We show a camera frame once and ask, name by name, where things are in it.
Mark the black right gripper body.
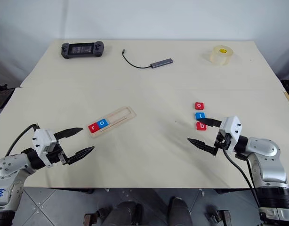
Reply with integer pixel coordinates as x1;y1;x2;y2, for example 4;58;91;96
214;130;232;151

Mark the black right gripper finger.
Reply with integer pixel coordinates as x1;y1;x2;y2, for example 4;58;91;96
187;137;218;157
199;117;223;128

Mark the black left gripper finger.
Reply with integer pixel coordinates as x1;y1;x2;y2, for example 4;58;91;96
54;127;84;140
64;145;96;165

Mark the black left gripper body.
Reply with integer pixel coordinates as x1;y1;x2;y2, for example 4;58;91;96
47;138;70;167

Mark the wooden letter tray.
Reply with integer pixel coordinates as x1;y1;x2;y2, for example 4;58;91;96
87;106;137;140

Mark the red letter tile r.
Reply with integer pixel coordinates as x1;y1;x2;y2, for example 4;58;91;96
88;122;101;134

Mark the blue letter block o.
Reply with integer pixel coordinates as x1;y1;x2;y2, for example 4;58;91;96
96;118;110;129

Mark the clear tape roll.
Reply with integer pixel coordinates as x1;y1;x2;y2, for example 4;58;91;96
209;44;235;67

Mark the dark rounded shape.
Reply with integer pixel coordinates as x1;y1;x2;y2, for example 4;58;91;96
112;200;143;226
167;196;193;226

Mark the black stand beside table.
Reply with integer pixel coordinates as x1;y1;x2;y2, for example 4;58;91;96
0;80;17;110

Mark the dark grey handheld game console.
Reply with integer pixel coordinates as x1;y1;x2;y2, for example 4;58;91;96
60;41;106;59

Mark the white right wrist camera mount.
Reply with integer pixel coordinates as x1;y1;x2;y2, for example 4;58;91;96
218;115;243;152

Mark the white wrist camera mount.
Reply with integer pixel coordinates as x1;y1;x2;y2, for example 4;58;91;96
32;129;58;169
218;115;243;152

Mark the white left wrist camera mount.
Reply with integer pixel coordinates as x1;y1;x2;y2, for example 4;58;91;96
32;129;58;169

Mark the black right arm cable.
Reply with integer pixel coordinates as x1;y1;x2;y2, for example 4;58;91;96
235;154;257;190
223;148;262;209

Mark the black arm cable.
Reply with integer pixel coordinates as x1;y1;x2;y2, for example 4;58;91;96
235;154;257;190
4;123;40;157
223;148;262;209

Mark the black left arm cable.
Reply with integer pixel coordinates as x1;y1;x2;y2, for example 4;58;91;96
4;123;40;157

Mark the rusty brown metal bracket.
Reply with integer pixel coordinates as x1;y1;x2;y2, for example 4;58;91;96
205;207;232;226
84;206;112;226

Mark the grey USB hub with cable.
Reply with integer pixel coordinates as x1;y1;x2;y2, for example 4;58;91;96
122;48;175;70

